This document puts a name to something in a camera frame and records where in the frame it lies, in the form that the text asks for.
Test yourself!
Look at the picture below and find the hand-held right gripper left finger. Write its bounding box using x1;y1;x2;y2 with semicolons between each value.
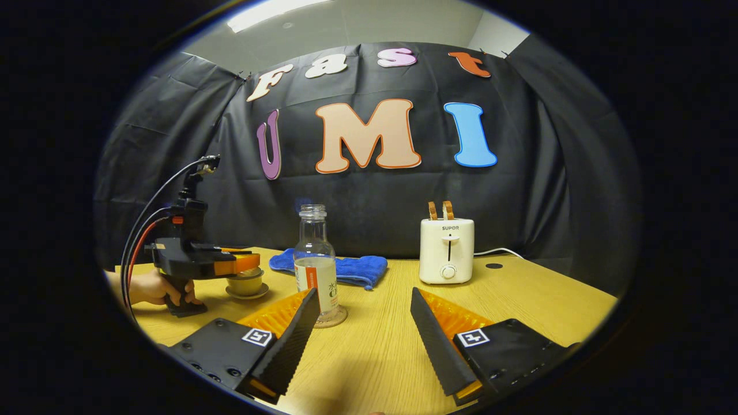
167;287;321;405

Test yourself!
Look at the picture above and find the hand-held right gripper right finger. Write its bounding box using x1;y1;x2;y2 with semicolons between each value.
409;287;583;407

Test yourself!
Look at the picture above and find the beige ceramic teacup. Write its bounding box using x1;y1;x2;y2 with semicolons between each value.
226;277;265;297

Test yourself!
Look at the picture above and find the round cork coaster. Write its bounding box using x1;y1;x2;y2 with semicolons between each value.
314;304;349;329

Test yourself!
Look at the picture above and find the clear glass water bottle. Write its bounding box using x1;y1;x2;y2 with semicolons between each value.
293;204;341;323

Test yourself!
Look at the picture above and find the beige teacup saucer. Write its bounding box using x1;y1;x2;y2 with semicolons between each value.
225;282;270;300

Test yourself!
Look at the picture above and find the cream white toaster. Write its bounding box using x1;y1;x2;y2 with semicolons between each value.
419;218;475;285

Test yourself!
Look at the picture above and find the blue folded towel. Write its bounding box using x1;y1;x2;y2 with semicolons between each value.
269;248;389;291

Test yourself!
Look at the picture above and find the red gripper cable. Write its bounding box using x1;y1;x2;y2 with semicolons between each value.
126;216;176;295

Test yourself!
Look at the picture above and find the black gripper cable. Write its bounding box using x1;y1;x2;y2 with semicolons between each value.
120;157;220;312

